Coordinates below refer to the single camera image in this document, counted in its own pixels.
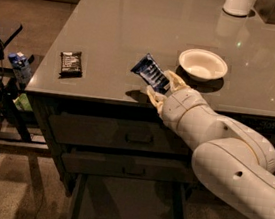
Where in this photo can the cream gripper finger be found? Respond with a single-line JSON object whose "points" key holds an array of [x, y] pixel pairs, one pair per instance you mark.
{"points": [[157, 99], [176, 82]]}

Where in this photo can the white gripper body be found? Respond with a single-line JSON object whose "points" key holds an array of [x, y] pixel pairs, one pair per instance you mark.
{"points": [[179, 106]]}

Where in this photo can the blue rxbar blueberry bar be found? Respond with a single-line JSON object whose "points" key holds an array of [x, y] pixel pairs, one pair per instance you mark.
{"points": [[152, 74]]}

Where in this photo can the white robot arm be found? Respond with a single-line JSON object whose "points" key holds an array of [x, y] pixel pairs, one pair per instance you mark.
{"points": [[234, 162]]}

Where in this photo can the top left drawer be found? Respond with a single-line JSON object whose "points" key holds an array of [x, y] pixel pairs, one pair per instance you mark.
{"points": [[95, 131]]}

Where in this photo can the middle left drawer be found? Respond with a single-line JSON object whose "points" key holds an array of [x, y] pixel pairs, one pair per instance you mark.
{"points": [[128, 166]]}

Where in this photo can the dark counter cabinet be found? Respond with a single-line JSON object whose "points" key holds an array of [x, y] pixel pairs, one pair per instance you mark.
{"points": [[91, 107]]}

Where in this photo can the dark snack bar on counter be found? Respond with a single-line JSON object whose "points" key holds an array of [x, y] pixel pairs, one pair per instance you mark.
{"points": [[71, 65]]}

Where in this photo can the open bottom drawer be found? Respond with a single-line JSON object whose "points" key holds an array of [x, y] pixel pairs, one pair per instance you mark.
{"points": [[105, 197]]}

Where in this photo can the white bowl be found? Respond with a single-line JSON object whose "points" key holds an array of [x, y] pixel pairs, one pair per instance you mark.
{"points": [[202, 65]]}

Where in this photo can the green packet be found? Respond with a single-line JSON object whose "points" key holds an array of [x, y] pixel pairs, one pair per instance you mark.
{"points": [[22, 103]]}

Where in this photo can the black side stand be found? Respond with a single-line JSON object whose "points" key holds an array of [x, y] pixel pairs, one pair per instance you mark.
{"points": [[21, 121]]}

